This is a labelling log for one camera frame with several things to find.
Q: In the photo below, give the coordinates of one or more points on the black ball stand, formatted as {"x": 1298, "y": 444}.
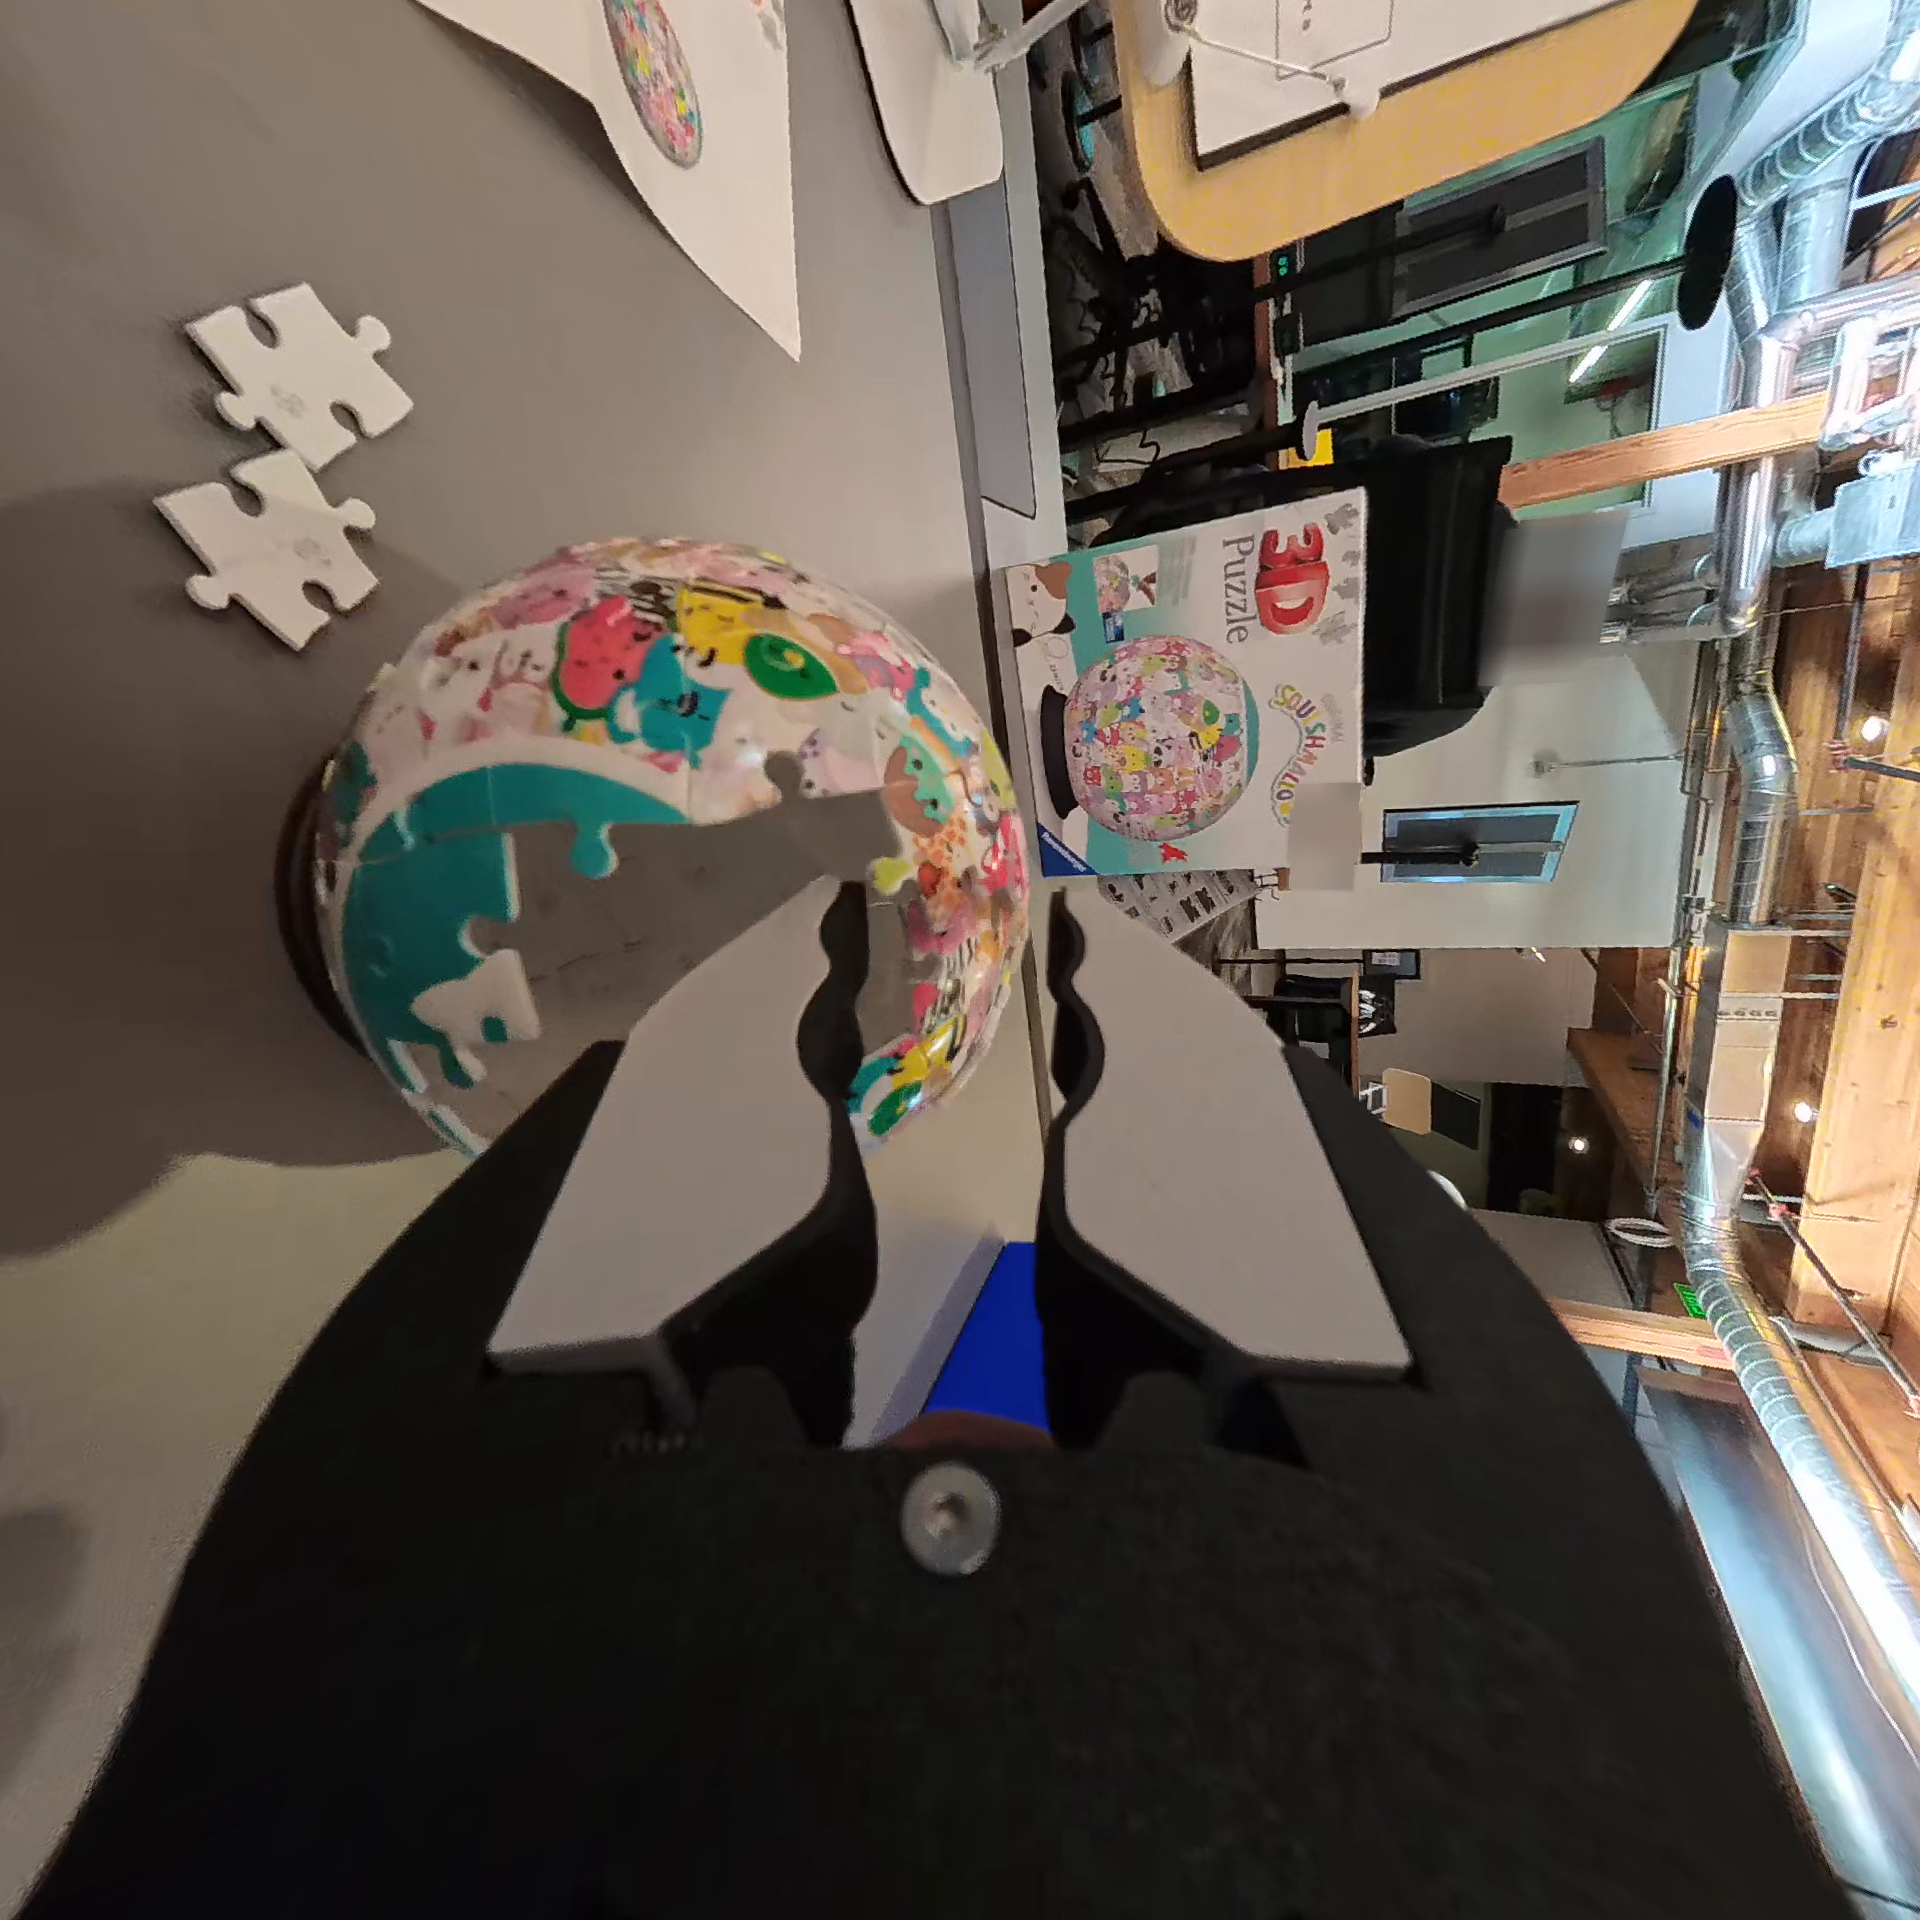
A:
{"x": 297, "y": 900}

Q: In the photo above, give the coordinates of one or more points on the printed sticker sheet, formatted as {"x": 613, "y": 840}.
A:
{"x": 721, "y": 195}

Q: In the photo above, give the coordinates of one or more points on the printed puzzle box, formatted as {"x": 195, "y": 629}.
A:
{"x": 1200, "y": 600}

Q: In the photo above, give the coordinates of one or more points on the wooden board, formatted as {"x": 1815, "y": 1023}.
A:
{"x": 1426, "y": 195}

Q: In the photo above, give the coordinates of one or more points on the black disc floor lamp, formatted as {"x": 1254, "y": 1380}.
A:
{"x": 1707, "y": 247}

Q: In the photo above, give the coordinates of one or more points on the silver ventilation duct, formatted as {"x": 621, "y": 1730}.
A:
{"x": 1786, "y": 301}
{"x": 1739, "y": 1276}

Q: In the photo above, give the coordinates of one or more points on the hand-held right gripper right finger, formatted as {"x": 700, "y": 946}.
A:
{"x": 1231, "y": 1200}

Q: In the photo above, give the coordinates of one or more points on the grey flat panel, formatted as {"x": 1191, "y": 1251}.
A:
{"x": 990, "y": 361}

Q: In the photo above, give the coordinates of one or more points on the colourful puzzle ball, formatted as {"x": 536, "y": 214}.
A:
{"x": 599, "y": 675}

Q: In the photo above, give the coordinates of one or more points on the blue plastic bin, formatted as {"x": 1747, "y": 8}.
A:
{"x": 998, "y": 1335}

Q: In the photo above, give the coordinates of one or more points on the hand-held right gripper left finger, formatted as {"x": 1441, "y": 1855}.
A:
{"x": 674, "y": 1170}

